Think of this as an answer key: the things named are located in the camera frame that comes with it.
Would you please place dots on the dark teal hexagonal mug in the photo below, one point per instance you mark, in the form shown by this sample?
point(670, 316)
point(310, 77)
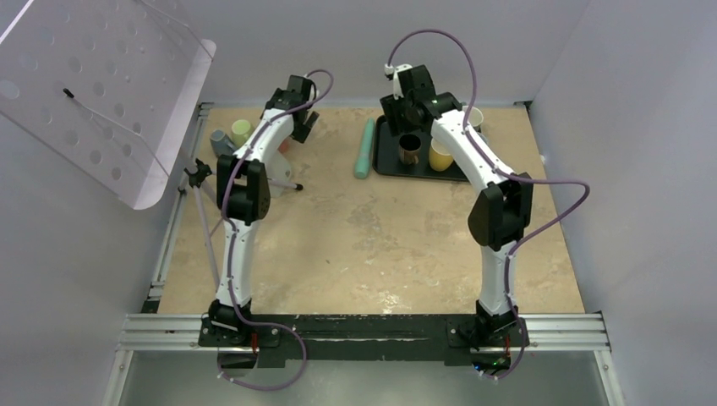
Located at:
point(221, 143)

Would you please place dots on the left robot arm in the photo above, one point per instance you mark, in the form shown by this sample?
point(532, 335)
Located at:
point(244, 199)

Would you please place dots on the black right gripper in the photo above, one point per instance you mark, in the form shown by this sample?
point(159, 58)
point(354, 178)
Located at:
point(391, 109)

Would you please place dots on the light green mug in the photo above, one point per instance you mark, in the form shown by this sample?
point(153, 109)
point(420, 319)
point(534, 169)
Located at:
point(241, 130)

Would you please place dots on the black plastic tray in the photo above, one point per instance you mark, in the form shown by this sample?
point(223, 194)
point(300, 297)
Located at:
point(385, 158)

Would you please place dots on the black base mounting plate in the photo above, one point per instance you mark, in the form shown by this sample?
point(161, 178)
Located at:
point(449, 339)

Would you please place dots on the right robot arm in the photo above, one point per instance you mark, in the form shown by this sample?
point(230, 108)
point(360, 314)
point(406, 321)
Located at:
point(502, 210)

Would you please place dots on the yellow mug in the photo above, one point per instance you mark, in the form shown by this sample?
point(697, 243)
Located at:
point(440, 159)

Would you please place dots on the small camera tripod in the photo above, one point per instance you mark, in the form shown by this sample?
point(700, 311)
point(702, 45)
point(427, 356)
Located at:
point(190, 274)

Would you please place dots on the white cup on table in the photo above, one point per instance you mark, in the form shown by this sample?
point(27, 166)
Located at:
point(475, 117)

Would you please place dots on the aluminium frame rail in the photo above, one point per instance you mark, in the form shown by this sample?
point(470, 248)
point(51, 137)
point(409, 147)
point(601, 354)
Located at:
point(366, 292)

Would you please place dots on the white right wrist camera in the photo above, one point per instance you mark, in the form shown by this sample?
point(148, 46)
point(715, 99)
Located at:
point(392, 73)

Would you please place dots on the clear perforated acrylic panel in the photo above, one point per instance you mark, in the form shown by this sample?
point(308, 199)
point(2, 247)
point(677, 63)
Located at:
point(109, 85)

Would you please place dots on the brown mug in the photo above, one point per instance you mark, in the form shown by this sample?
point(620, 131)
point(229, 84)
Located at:
point(409, 147)

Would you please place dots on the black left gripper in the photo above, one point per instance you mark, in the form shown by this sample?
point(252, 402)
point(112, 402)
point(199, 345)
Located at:
point(301, 132)

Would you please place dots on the pink mug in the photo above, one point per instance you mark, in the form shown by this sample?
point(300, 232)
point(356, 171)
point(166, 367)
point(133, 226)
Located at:
point(284, 146)

